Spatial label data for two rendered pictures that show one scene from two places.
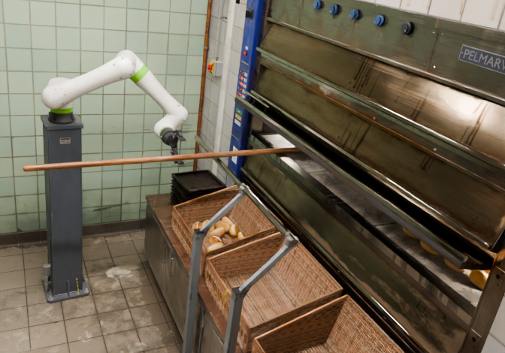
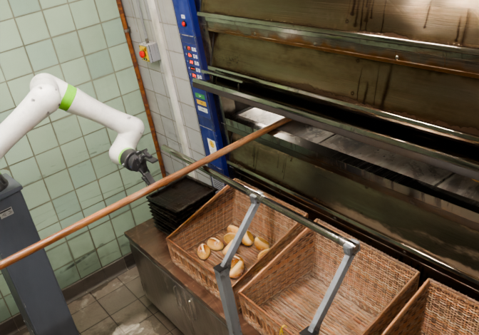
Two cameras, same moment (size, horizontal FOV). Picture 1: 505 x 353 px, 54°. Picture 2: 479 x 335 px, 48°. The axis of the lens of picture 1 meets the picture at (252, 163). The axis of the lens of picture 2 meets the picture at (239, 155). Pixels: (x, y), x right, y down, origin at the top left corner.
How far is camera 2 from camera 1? 46 cm
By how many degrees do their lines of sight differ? 6
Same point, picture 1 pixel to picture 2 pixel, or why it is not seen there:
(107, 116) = (40, 155)
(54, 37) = not seen: outside the picture
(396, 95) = (422, 18)
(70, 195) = (38, 273)
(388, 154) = (432, 96)
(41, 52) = not seen: outside the picture
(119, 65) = (40, 98)
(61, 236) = (46, 323)
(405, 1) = not seen: outside the picture
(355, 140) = (377, 91)
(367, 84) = (373, 16)
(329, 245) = (382, 225)
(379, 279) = (468, 250)
